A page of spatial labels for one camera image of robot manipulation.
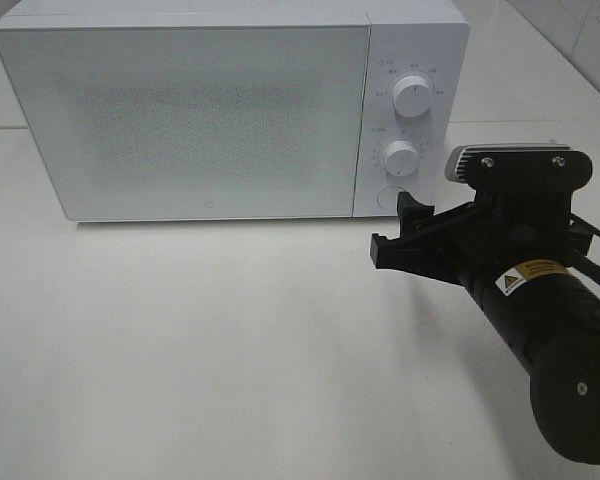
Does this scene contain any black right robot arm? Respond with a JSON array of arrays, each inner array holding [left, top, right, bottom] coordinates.
[[370, 192, 600, 465]]

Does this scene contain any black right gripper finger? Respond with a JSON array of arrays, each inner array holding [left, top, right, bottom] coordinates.
[[397, 192, 480, 235], [370, 219, 467, 287]]

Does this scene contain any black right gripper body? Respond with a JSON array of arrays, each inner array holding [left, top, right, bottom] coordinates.
[[450, 193, 590, 290]]

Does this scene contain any white microwave oven body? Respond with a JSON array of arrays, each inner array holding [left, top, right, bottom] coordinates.
[[0, 1, 470, 221]]

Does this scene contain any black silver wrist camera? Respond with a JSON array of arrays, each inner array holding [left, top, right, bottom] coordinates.
[[445, 143, 593, 194]]

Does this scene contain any white dial knob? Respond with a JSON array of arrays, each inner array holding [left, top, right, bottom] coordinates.
[[381, 140, 420, 177], [390, 72, 433, 118]]

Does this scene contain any round white door button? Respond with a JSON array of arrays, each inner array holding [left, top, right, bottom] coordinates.
[[377, 186, 404, 213]]

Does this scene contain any white microwave door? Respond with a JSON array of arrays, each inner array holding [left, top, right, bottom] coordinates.
[[0, 26, 368, 221]]

